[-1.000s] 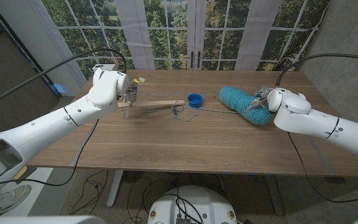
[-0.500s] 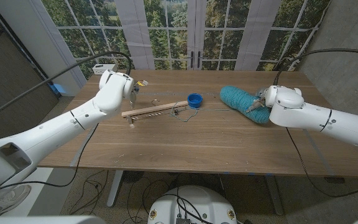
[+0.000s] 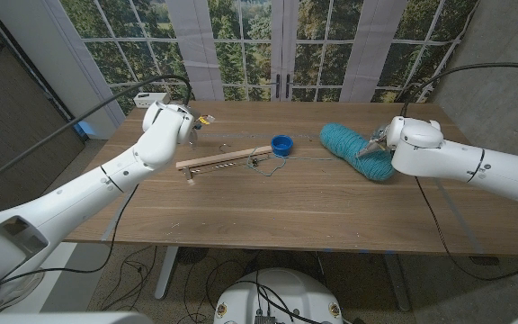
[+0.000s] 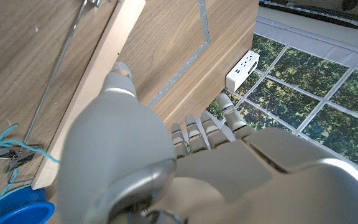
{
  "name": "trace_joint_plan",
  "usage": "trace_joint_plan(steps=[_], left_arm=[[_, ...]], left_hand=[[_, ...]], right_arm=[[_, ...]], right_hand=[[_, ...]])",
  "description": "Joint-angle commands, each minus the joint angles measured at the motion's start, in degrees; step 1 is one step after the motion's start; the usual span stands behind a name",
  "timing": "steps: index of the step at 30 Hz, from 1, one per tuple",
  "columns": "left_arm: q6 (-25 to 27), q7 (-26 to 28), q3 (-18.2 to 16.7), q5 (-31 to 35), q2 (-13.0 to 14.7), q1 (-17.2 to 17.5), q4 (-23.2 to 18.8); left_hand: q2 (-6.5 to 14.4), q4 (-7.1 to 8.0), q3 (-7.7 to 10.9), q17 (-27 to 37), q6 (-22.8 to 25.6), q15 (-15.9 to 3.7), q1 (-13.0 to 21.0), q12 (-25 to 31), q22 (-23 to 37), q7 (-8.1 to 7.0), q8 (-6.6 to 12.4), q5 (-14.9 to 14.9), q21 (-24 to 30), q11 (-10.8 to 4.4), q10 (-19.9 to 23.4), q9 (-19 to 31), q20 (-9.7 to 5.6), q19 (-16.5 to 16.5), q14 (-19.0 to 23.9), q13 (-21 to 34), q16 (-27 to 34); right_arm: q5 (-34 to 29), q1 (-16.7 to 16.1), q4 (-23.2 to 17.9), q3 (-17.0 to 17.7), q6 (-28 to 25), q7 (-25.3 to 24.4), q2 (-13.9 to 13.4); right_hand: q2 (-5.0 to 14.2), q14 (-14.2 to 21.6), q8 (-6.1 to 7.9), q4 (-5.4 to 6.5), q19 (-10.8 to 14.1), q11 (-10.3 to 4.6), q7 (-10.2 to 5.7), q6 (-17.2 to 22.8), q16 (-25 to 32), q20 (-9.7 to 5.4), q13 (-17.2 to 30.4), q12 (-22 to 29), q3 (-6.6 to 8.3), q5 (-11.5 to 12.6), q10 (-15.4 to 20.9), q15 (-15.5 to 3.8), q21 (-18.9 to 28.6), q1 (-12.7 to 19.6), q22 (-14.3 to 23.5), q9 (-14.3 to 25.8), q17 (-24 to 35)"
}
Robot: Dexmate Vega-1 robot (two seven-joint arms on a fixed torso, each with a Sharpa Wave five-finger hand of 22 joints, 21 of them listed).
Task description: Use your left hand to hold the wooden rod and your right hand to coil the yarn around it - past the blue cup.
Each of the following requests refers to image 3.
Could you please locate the blue plastic cup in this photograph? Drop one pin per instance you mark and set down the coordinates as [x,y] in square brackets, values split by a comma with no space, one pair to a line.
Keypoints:
[282,144]

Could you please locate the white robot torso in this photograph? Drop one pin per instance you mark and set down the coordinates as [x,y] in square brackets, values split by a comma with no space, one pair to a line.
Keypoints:
[281,297]

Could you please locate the teal yarn skein with strand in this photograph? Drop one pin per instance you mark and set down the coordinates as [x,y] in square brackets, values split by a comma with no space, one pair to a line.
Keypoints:
[358,150]

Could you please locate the printed window forest backdrop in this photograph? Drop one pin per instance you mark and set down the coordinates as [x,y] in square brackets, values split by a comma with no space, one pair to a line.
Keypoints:
[241,45]

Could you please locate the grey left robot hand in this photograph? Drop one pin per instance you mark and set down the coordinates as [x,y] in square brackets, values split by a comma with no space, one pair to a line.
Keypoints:
[194,121]

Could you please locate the grey table leg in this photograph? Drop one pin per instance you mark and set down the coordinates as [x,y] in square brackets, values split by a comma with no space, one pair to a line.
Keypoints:
[397,283]

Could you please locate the white power strip box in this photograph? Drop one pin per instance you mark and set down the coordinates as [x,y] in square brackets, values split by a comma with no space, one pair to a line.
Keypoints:
[149,100]

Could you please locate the white table leg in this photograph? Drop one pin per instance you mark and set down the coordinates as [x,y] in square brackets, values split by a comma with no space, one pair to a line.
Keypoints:
[167,270]

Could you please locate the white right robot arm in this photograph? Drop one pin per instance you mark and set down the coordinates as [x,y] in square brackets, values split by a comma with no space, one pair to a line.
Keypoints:
[466,162]

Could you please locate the wooden rod with metal clips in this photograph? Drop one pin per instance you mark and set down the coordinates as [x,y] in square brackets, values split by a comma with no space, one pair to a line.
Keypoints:
[225,159]

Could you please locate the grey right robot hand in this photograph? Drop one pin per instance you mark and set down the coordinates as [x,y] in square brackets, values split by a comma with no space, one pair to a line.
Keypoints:
[378,139]

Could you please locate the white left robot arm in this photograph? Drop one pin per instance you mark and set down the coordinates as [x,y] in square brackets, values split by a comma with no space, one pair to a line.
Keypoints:
[70,202]

